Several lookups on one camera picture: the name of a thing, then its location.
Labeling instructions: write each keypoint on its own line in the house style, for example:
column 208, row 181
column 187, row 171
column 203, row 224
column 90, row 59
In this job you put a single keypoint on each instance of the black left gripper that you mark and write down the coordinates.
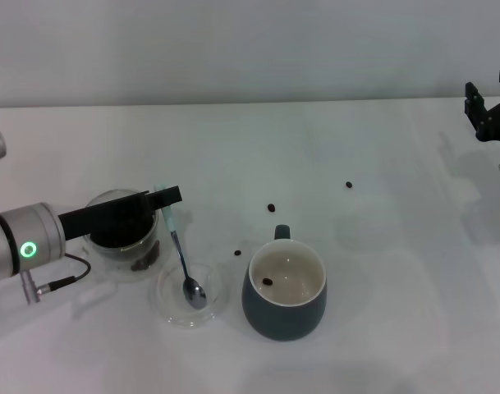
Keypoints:
column 106, row 213

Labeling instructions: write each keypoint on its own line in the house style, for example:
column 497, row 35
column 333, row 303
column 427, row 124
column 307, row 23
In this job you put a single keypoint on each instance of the double-walled glass cup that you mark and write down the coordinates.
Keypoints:
column 159, row 254

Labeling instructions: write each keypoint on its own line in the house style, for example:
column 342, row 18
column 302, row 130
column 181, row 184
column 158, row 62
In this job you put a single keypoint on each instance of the dark blue ceramic mug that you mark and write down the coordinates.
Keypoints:
column 282, row 322

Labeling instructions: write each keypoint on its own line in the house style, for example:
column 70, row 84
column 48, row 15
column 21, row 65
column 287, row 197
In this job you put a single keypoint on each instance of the coffee bean heap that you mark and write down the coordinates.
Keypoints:
column 118, row 236

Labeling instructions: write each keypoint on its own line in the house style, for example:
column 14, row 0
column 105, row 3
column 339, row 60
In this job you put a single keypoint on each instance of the small clear glass dish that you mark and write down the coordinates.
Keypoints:
column 214, row 287

